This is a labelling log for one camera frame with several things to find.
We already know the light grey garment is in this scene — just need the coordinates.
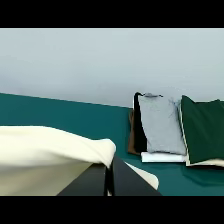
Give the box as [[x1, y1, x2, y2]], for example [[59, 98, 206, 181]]
[[137, 92, 188, 156]]

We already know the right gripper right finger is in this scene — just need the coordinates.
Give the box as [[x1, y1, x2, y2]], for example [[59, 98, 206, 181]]
[[110, 154, 163, 197]]

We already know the white garment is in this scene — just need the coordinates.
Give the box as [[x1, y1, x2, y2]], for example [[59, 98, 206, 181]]
[[140, 151, 188, 164]]

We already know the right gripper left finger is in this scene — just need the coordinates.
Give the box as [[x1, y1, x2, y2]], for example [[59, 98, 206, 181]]
[[56, 163, 109, 197]]

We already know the brown garment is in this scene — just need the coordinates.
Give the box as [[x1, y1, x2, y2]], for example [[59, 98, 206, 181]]
[[127, 109, 141, 156]]

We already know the black garment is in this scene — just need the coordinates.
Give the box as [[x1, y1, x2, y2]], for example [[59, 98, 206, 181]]
[[132, 91, 149, 155]]

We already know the dark green garment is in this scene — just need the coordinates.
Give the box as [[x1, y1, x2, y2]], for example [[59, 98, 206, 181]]
[[180, 95, 224, 165]]

